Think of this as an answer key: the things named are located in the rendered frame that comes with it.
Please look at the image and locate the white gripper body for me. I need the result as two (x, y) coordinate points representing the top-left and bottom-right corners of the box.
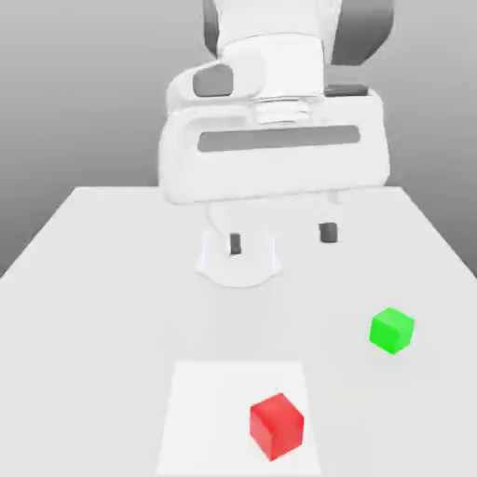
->
(157, 89), (392, 206)

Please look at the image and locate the small green cube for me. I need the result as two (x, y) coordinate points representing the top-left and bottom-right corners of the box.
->
(368, 307), (416, 356)

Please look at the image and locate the small red cube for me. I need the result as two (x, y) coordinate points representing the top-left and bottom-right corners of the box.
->
(248, 391), (306, 462)

